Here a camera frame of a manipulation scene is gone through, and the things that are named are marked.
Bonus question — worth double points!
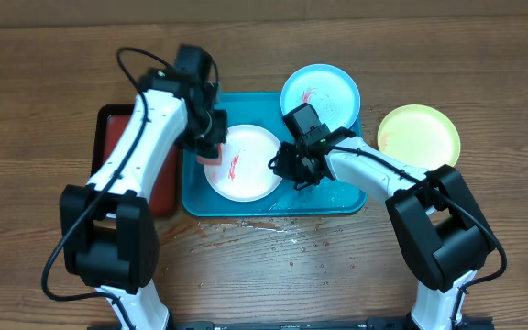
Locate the red green sponge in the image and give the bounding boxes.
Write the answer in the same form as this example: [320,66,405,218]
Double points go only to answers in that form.
[196,144,223,166]

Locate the white plate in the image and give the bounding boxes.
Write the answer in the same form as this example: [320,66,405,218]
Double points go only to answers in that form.
[203,125,281,203]

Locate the light blue plate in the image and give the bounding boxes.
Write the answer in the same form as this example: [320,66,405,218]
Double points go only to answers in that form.
[280,64,361,131]

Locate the yellow plate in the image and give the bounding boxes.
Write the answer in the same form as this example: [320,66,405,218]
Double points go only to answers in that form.
[377,104,461,171]

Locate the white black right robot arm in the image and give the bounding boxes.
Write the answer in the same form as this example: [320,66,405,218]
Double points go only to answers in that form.
[268,131,497,329]

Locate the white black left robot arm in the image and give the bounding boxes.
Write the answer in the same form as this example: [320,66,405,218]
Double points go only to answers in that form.
[41,67,227,329]

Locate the teal plastic tray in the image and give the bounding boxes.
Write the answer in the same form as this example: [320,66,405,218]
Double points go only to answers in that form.
[181,92,367,217]

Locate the black red sponge tray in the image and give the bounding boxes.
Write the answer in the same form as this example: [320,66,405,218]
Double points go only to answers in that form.
[91,104,179,218]

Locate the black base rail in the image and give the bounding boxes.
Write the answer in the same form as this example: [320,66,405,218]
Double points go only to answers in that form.
[87,314,495,330]

